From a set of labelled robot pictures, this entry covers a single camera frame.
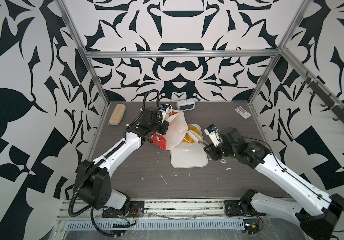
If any red white paper bag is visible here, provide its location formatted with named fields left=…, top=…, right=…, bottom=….
left=151, top=108, right=188, bottom=151

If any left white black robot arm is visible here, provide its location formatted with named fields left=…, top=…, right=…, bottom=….
left=69, top=104, right=170, bottom=217

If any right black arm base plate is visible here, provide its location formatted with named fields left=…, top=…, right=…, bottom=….
left=224, top=200, right=251, bottom=217

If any grey wall hook rack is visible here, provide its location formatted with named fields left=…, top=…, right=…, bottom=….
left=301, top=72, right=344, bottom=124

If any white perforated cable duct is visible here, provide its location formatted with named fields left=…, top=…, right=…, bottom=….
left=66, top=219, right=245, bottom=231

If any yellow fake braided bread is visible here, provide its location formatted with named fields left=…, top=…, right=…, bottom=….
left=183, top=126, right=202, bottom=144

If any white digital alarm clock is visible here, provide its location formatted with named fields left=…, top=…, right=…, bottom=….
left=176, top=99, right=196, bottom=111

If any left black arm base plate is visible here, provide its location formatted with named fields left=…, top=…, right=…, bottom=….
left=102, top=201, right=145, bottom=218

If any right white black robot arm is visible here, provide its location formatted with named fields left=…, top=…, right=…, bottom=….
left=188, top=125, right=344, bottom=240

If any small white remote device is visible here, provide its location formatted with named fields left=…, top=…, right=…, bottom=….
left=235, top=106, right=252, bottom=120

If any beige glasses case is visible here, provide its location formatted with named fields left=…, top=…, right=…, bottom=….
left=109, top=104, right=126, bottom=126

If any white plastic tray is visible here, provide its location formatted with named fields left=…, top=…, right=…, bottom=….
left=170, top=134, right=208, bottom=169

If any black corrugated cable hose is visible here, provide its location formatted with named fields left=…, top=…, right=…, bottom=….
left=67, top=89, right=162, bottom=238

